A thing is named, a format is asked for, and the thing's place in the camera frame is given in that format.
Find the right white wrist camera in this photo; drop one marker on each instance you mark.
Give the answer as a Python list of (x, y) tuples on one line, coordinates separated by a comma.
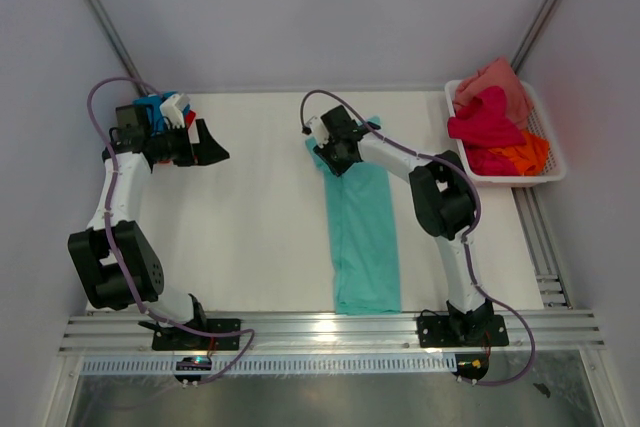
[(316, 128)]

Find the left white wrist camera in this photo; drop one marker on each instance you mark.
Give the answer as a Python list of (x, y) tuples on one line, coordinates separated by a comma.
[(172, 110)]

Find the salmon pink t shirt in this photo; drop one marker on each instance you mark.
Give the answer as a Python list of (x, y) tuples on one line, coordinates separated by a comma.
[(497, 73)]

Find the aluminium front rail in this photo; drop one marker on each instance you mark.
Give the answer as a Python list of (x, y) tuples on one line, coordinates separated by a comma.
[(320, 333)]

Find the magenta t shirt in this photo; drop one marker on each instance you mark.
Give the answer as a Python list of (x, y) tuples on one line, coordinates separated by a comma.
[(482, 125)]

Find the left black controller board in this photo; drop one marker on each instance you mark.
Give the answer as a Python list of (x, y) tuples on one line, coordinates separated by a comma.
[(192, 369)]

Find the teal t shirt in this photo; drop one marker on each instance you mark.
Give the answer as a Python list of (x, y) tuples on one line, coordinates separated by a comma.
[(362, 238)]

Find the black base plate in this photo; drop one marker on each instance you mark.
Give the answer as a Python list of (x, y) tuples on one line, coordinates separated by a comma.
[(436, 330), (225, 330)]

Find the black controller board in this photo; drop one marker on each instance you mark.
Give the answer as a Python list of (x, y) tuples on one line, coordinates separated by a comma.
[(192, 369), (470, 367)]

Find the right black controller board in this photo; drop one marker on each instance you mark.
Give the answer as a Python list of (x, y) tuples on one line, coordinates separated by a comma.
[(470, 367)]

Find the blue folded t shirt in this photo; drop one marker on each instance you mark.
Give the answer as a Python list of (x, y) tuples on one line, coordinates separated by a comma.
[(152, 104)]

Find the orange t shirt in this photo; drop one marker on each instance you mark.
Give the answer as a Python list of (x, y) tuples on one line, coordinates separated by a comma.
[(528, 159)]

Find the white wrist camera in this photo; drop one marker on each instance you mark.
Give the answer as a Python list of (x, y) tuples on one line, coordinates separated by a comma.
[(172, 110), (316, 128)]

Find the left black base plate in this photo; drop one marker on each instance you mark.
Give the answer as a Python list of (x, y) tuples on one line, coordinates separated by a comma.
[(225, 330)]

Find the corner frame post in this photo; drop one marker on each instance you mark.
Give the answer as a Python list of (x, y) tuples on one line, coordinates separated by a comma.
[(111, 34), (534, 33)]

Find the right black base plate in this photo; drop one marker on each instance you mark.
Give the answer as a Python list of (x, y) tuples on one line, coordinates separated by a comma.
[(436, 330)]

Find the left corner frame post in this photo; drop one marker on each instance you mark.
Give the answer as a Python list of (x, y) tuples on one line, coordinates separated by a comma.
[(111, 34)]

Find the red folded t shirt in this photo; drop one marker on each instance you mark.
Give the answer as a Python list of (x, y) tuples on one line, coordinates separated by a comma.
[(189, 118)]

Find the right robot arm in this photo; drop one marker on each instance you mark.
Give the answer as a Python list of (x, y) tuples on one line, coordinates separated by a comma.
[(444, 200)]

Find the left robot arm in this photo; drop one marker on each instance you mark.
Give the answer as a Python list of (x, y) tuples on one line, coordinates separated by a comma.
[(116, 264)]

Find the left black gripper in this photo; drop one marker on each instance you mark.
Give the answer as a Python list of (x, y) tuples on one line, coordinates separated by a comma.
[(206, 152)]

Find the right corner frame post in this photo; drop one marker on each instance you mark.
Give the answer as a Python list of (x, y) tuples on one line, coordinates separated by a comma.
[(534, 33)]

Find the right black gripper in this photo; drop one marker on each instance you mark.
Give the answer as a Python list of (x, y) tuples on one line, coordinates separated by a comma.
[(336, 168)]

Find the white slotted cable duct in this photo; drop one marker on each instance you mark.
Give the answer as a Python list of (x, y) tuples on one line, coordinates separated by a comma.
[(293, 364)]

